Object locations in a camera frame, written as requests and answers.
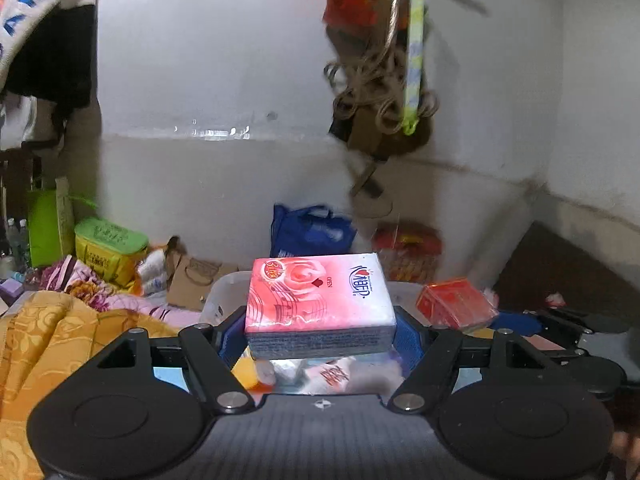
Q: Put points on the pink tissue pack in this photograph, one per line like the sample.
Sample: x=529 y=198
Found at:
x=320 y=300

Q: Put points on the orange capped bottle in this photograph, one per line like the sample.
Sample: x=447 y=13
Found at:
x=247 y=372

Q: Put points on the red printed package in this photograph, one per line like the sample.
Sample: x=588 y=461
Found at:
x=407 y=252

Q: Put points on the white wrapped packet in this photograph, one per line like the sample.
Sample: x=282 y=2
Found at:
x=152 y=271

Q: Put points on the black garment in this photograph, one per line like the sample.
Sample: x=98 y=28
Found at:
x=55 y=60

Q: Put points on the blue fabric bag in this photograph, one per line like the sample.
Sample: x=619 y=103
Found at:
x=310 y=230

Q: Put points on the green paper bag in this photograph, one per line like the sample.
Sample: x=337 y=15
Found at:
x=46 y=225

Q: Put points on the red tissue pack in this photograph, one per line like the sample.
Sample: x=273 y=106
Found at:
x=452 y=304

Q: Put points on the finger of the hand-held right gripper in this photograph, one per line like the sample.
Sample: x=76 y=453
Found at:
x=520 y=322
x=565 y=351

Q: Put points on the yellow-green plastic box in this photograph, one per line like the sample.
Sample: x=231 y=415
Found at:
x=110 y=250

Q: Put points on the red floral bedding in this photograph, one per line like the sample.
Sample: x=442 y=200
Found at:
x=555 y=300

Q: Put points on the translucent white plastic basket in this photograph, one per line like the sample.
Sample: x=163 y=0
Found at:
x=220 y=300

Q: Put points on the black power adapter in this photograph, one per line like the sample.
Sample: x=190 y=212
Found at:
x=367 y=180

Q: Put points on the orange patterned blanket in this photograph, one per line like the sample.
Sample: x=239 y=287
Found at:
x=55 y=360

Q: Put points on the brown paper bag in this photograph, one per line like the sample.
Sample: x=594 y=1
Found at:
x=200 y=275

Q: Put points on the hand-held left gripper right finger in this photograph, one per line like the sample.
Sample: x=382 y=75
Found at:
x=403 y=340

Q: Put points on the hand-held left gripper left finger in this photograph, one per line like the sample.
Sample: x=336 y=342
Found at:
x=234 y=332

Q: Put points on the white carton with red print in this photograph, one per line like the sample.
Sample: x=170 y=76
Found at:
x=327 y=375

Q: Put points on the dark wooden headboard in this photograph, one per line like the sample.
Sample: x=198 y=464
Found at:
x=575 y=265

